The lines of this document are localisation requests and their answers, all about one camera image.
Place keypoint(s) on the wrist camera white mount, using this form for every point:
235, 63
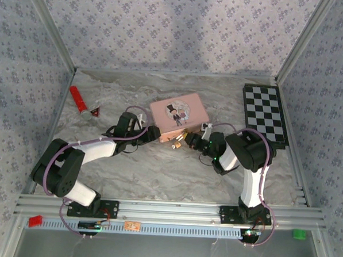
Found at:
206, 130
141, 119

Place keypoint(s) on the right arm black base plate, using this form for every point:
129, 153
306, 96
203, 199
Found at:
227, 215

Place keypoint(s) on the green plastic block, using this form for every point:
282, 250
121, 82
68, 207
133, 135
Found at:
299, 234

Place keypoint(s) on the aluminium mounting rail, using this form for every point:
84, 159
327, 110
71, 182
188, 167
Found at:
167, 210

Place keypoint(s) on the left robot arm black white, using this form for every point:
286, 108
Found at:
62, 171

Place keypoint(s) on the red plastic block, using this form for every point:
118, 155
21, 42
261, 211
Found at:
35, 221

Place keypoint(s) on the red cylinder silver cap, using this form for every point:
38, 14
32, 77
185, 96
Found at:
79, 102

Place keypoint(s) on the aluminium frame post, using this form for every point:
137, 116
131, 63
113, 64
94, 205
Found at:
305, 40
50, 27

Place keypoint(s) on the orange label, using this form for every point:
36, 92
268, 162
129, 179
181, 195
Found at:
132, 225

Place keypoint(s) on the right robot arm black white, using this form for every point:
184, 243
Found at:
253, 156

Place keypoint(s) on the black white chessboard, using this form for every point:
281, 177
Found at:
264, 110

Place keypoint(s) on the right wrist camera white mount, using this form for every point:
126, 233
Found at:
206, 130

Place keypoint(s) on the pink tin box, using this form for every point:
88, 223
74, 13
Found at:
178, 114

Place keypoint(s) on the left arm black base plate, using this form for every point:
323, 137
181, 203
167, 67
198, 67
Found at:
109, 208

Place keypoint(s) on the small black red triangle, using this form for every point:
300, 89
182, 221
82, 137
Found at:
95, 112

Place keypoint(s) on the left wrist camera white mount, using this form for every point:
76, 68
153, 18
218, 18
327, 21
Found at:
141, 119

